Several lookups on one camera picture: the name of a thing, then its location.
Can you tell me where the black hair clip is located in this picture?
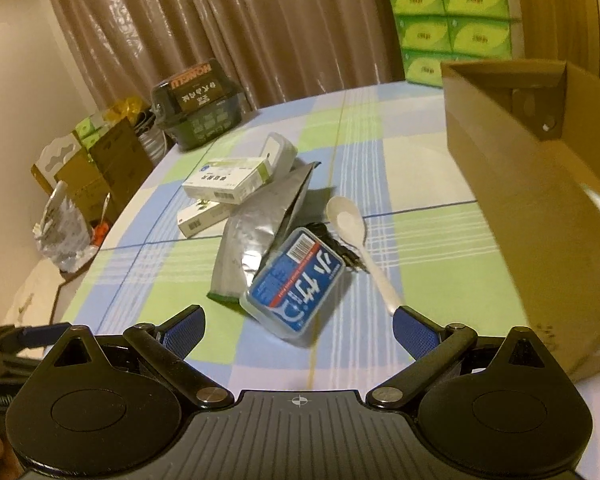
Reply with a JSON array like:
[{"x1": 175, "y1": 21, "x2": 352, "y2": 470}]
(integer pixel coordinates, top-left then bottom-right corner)
[{"x1": 304, "y1": 222, "x2": 367, "y2": 272}]

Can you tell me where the crumpled plastic bag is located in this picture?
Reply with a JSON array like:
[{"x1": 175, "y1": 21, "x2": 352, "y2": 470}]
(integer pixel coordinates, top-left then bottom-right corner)
[{"x1": 32, "y1": 181, "x2": 98, "y2": 274}]

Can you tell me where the small white plastic case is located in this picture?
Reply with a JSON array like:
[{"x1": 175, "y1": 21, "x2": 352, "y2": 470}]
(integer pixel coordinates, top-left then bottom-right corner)
[{"x1": 260, "y1": 132, "x2": 298, "y2": 181}]

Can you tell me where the brown curtain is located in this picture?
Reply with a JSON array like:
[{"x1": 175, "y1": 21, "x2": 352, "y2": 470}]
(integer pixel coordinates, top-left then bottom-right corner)
[{"x1": 50, "y1": 0, "x2": 403, "y2": 108}]

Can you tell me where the white bucket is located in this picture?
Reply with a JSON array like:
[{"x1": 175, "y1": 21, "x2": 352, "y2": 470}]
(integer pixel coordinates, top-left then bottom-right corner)
[{"x1": 134, "y1": 108, "x2": 170, "y2": 166}]

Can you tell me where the white carved chair back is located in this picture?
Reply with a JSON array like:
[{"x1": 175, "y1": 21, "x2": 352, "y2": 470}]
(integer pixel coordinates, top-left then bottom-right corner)
[{"x1": 31, "y1": 132, "x2": 82, "y2": 195}]

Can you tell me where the wooden door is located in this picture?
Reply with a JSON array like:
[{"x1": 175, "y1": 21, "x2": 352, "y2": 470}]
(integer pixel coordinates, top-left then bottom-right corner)
[{"x1": 519, "y1": 0, "x2": 600, "y2": 76}]

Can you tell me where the white medicine box bottom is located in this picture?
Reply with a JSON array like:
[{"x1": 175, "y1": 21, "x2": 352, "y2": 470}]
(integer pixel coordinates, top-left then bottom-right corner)
[{"x1": 176, "y1": 200, "x2": 235, "y2": 238}]

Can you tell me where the brown cardboard box background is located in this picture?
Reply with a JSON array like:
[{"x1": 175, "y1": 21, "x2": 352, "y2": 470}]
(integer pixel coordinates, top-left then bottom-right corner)
[{"x1": 55, "y1": 118, "x2": 154, "y2": 223}]

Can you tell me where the dark green lidded basket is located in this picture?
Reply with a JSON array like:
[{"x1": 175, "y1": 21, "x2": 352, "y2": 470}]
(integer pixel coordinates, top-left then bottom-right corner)
[{"x1": 151, "y1": 58, "x2": 242, "y2": 151}]

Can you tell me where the blue label plastic container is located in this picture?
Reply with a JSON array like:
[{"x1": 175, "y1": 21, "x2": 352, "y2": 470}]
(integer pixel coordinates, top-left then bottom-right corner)
[{"x1": 239, "y1": 226, "x2": 350, "y2": 347}]

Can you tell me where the green tissue pack stack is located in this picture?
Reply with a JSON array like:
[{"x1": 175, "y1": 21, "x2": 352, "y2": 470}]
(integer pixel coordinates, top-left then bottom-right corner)
[{"x1": 390, "y1": 0, "x2": 524, "y2": 88}]

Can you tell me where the white plastic spoon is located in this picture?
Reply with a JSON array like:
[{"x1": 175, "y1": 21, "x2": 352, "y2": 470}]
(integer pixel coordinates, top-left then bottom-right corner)
[{"x1": 325, "y1": 196, "x2": 401, "y2": 315}]

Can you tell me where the open cardboard box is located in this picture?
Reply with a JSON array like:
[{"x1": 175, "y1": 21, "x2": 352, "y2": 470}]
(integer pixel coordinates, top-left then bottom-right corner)
[{"x1": 442, "y1": 60, "x2": 600, "y2": 381}]

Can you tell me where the silver foil pouch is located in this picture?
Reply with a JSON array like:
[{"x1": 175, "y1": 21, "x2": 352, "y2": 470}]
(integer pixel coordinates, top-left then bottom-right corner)
[{"x1": 207, "y1": 162, "x2": 320, "y2": 306}]

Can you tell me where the green tissue packs left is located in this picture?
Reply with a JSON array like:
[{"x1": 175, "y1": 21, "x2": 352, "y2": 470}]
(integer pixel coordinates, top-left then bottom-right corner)
[{"x1": 74, "y1": 113, "x2": 111, "y2": 151}]

